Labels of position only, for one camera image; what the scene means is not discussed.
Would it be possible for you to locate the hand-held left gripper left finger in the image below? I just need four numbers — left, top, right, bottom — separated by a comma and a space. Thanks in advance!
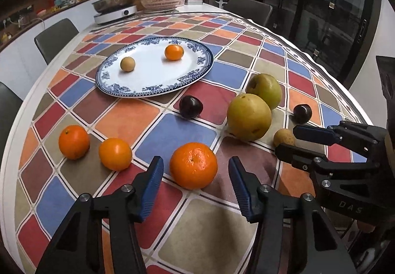
35, 156, 165, 274

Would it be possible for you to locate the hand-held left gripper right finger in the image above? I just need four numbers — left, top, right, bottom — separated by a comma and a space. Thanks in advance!
228, 156, 358, 274

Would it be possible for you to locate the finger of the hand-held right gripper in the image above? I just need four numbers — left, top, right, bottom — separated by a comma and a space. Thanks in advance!
276, 143, 381, 176
293, 121, 387, 157

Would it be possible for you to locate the small tan round fruit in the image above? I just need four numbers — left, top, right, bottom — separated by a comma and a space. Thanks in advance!
273, 128, 296, 148
120, 56, 136, 72

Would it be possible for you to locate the dark purple plum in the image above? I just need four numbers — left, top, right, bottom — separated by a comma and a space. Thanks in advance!
179, 95, 203, 119
293, 104, 313, 124

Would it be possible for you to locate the yellow brown pear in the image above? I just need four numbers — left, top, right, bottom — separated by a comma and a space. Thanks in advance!
227, 93, 272, 141

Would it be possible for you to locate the green pear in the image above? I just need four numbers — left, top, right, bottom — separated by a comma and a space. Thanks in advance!
245, 73, 283, 110

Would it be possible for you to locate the blue white porcelain plate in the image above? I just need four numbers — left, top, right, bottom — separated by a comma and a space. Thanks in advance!
95, 37, 214, 99

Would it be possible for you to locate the person's right hand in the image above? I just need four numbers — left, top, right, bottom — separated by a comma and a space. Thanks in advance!
355, 220, 378, 234

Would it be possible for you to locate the colourful checkered tablecloth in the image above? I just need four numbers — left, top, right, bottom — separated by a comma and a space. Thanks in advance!
14, 12, 371, 274

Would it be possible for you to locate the dark glass door cabinet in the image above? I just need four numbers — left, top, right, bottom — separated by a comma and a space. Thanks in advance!
256, 0, 376, 90

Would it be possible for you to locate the small orange tangerine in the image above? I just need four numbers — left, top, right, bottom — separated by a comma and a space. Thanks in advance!
164, 44, 185, 61

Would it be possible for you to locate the white induction cooker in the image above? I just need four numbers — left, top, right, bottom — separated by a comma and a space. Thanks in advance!
93, 5, 138, 26

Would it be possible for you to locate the pink plastic basket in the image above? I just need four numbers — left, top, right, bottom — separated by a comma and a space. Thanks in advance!
136, 0, 187, 12

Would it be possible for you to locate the steel cooking pot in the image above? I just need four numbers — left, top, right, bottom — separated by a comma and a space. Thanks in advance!
92, 0, 138, 14

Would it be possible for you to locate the white cable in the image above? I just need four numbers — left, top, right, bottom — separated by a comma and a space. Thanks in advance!
30, 17, 47, 30

